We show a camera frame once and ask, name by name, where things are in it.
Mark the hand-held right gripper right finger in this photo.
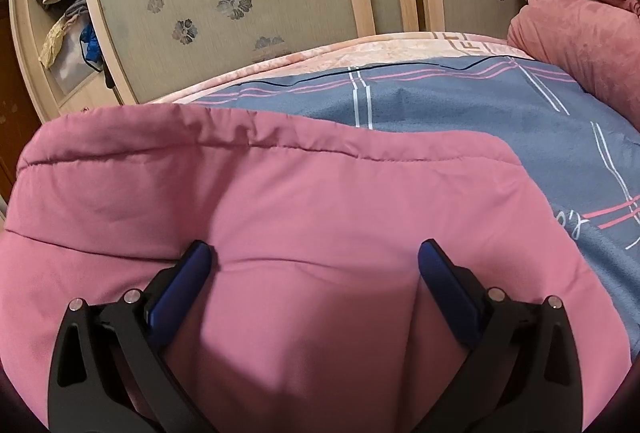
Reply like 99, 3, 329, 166
410, 238, 583, 433

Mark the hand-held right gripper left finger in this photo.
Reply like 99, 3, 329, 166
47, 239, 221, 433

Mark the pink and white hooded jacket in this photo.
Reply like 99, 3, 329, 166
0, 103, 633, 433

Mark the grey clothes pile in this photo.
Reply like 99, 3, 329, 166
62, 0, 91, 21

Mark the blue plaid blanket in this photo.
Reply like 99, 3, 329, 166
192, 56, 640, 294

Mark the pink floral bed sheet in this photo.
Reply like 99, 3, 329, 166
150, 30, 536, 106

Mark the blue crumpled cloth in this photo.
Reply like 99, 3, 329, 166
80, 23, 103, 64

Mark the beige wooden wardrobe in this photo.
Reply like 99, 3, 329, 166
7, 0, 531, 124

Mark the yellow crumpled cloth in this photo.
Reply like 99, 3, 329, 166
39, 16, 71, 69

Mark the pink rolled quilt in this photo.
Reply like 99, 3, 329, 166
506, 0, 640, 101

